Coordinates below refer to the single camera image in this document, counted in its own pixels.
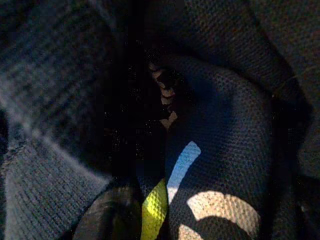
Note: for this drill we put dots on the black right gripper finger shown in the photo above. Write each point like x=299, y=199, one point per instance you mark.
x=107, y=217

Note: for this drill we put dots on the navy mesh printed jersey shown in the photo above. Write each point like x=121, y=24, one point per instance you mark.
x=225, y=140

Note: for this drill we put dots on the dark knit garment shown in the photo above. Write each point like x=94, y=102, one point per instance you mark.
x=37, y=190

